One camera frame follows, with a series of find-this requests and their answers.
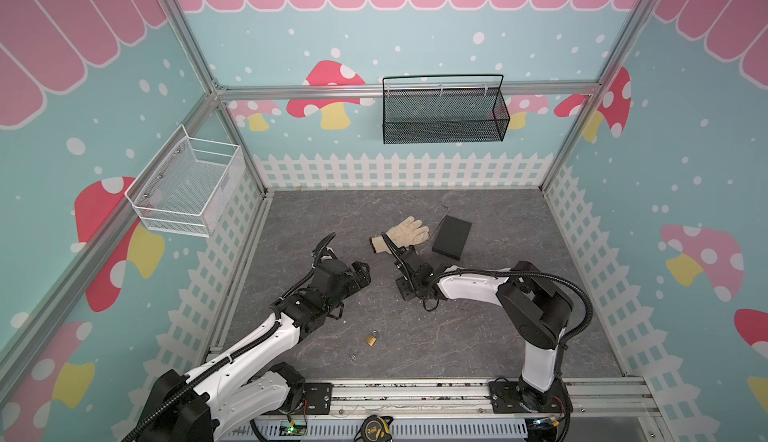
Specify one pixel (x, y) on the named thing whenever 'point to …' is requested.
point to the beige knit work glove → (409, 232)
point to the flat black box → (452, 238)
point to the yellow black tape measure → (377, 429)
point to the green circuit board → (292, 428)
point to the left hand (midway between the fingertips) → (358, 278)
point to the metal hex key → (440, 219)
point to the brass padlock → (372, 338)
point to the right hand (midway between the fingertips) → (404, 282)
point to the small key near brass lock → (352, 357)
